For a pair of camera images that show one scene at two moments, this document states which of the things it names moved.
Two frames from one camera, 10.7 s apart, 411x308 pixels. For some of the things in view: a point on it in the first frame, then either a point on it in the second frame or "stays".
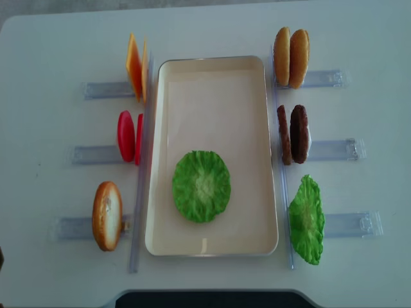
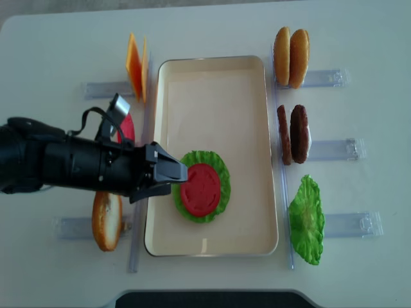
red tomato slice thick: x=126 y=136 stays
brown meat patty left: x=286 y=145 stays
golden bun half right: x=299 y=58 stays
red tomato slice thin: x=139 y=139 to x=201 y=193
